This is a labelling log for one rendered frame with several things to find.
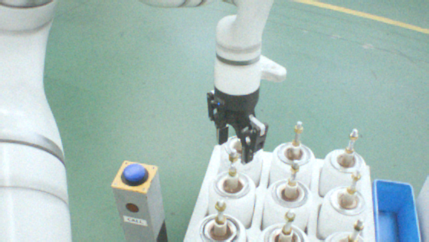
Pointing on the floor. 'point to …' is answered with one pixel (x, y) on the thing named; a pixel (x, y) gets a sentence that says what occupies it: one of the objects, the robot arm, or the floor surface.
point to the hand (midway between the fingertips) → (234, 147)
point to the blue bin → (394, 212)
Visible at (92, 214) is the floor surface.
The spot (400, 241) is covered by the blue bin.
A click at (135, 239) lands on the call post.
